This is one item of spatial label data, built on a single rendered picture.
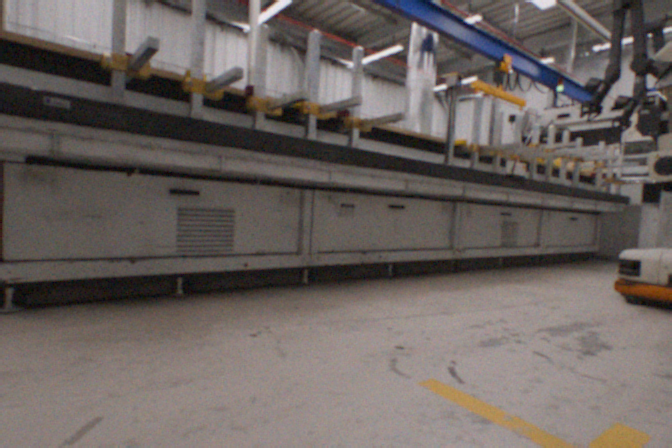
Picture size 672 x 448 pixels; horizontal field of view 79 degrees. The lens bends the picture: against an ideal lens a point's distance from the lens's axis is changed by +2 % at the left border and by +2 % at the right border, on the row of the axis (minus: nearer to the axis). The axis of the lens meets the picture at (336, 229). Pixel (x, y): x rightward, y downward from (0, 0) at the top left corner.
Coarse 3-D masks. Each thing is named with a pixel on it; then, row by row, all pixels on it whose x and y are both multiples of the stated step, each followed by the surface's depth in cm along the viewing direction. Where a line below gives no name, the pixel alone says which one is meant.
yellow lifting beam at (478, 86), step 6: (474, 84) 678; (480, 84) 685; (486, 84) 695; (474, 90) 685; (480, 90) 695; (486, 90) 697; (492, 90) 708; (498, 90) 719; (498, 96) 726; (504, 96) 733; (510, 96) 745; (510, 102) 757; (516, 102) 760; (522, 102) 772
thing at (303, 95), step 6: (300, 90) 141; (306, 90) 141; (288, 96) 148; (294, 96) 144; (300, 96) 141; (306, 96) 141; (270, 102) 158; (276, 102) 155; (282, 102) 151; (288, 102) 148; (294, 102) 147; (270, 108) 159; (276, 108) 158; (252, 114) 171
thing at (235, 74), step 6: (234, 66) 125; (228, 72) 129; (234, 72) 125; (240, 72) 126; (216, 78) 137; (222, 78) 133; (228, 78) 129; (234, 78) 128; (240, 78) 127; (210, 84) 141; (216, 84) 137; (222, 84) 135; (228, 84) 134; (210, 90) 143; (216, 90) 143
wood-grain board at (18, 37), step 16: (0, 32) 125; (16, 32) 127; (48, 48) 133; (64, 48) 135; (176, 80) 158; (240, 96) 176; (384, 128) 228; (400, 128) 236; (528, 160) 329; (592, 176) 411
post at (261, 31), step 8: (256, 32) 159; (264, 32) 158; (256, 40) 159; (264, 40) 158; (256, 48) 159; (264, 48) 158; (256, 56) 159; (264, 56) 159; (256, 64) 159; (264, 64) 159; (256, 72) 159; (264, 72) 159; (256, 80) 159; (264, 80) 159; (256, 88) 159; (264, 88) 160; (256, 96) 159; (264, 96) 160; (256, 112) 159; (256, 120) 159
